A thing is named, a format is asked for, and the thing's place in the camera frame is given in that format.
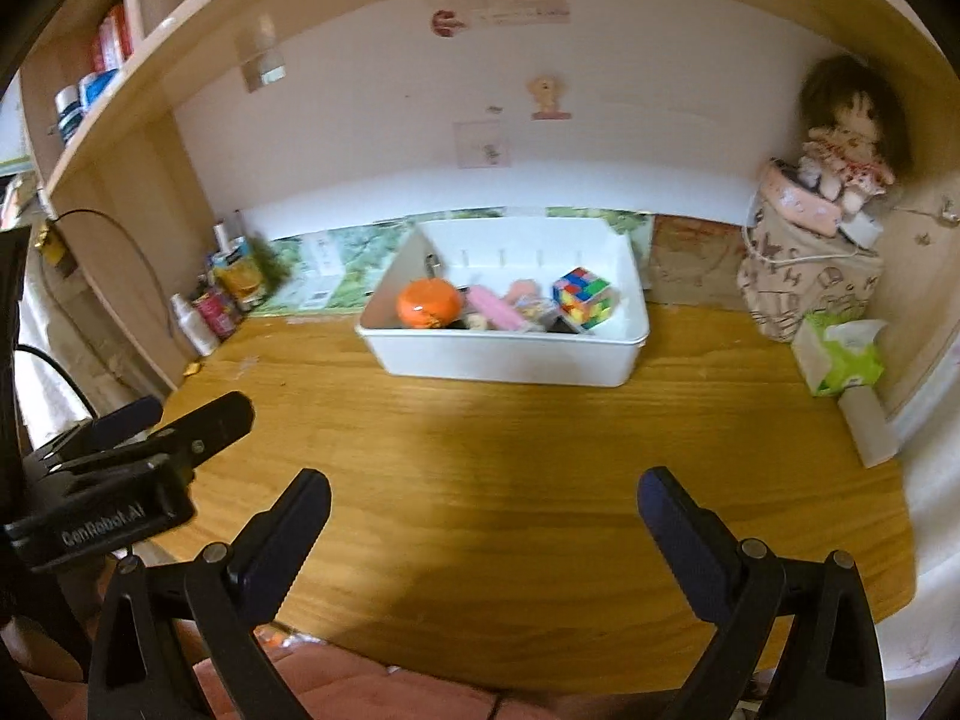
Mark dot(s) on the colourful rubik's cube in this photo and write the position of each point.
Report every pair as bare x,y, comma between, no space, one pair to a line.
584,299

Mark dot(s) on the white spray bottle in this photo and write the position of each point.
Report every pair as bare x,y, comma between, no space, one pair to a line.
194,327

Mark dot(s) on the white box by tissues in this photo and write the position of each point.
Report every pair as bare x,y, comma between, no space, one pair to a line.
872,435

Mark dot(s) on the green tissue pack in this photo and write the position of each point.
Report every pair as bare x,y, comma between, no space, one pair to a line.
833,356

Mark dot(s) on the brown-haired rag doll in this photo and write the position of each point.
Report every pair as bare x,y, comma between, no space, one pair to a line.
857,143

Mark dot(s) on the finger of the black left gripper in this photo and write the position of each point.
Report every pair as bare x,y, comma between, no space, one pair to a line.
206,431
109,431

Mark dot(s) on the white plastic storage bin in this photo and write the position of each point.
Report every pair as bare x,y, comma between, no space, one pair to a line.
494,253

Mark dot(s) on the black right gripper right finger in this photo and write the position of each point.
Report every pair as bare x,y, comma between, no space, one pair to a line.
830,666

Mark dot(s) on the pink clothed lap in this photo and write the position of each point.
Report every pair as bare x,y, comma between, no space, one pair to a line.
333,683

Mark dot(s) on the pink hair roller clip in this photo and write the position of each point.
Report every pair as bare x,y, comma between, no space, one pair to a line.
496,310

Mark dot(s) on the red pen cup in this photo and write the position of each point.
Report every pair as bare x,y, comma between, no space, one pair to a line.
215,313

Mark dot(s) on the green leaf pattern poster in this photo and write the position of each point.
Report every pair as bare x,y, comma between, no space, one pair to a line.
335,271

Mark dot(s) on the beige patterned drawstring bag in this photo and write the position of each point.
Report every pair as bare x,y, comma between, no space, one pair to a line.
797,262

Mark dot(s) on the orange juice carton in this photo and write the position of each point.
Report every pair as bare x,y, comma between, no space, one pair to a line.
234,265

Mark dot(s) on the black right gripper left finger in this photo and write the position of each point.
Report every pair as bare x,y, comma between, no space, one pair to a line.
139,668

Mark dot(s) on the orange round pouch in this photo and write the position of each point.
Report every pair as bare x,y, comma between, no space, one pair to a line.
429,303

